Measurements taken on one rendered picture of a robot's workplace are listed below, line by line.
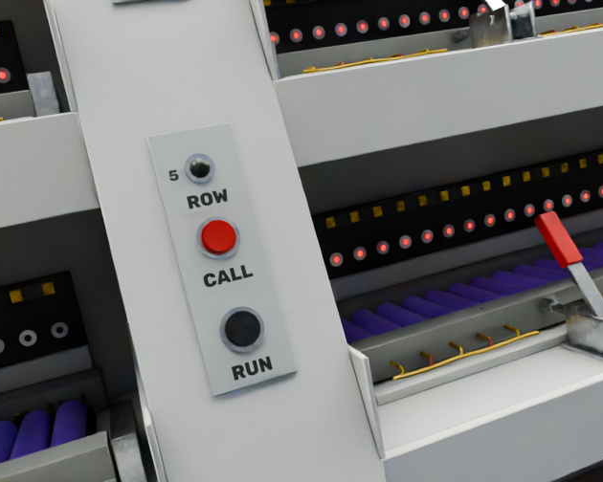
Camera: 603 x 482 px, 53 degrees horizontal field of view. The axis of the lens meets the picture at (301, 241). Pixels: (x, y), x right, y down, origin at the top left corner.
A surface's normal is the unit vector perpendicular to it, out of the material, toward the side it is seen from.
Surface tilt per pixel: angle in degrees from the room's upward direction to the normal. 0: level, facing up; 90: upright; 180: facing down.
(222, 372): 90
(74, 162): 107
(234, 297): 90
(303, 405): 90
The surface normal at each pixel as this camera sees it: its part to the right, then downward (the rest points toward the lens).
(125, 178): 0.25, -0.19
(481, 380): -0.18, -0.97
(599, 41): 0.31, 0.09
